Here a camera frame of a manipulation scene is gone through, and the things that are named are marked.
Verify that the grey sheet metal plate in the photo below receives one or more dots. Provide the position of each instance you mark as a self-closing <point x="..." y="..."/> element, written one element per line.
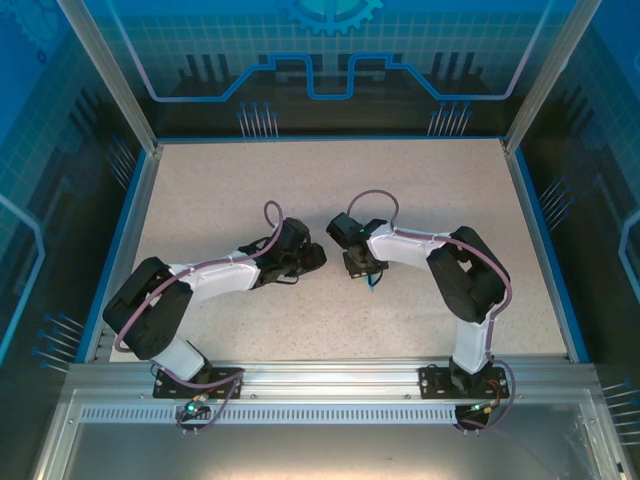
<point x="320" y="452"/>

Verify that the light blue cloth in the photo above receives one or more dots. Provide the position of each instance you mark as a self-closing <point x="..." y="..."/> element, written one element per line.
<point x="370" y="285"/>

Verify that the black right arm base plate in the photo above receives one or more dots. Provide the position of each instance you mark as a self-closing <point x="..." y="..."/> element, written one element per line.
<point x="432" y="382"/>

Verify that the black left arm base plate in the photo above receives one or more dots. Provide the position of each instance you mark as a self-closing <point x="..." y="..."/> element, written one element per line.
<point x="225" y="382"/>

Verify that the aluminium cross rail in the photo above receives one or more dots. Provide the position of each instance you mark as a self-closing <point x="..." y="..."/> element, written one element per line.
<point x="325" y="377"/>

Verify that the blue printed gear panel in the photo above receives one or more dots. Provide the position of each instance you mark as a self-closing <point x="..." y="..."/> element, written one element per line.
<point x="320" y="30"/>

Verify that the blue printed side panel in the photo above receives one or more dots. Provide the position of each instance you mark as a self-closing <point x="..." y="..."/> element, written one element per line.
<point x="40" y="150"/>
<point x="600" y="150"/>

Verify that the aluminium frame post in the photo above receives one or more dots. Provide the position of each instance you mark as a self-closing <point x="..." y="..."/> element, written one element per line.
<point x="112" y="75"/>
<point x="549" y="75"/>

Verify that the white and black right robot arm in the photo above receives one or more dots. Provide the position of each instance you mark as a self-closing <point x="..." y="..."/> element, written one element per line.
<point x="400" y="247"/>

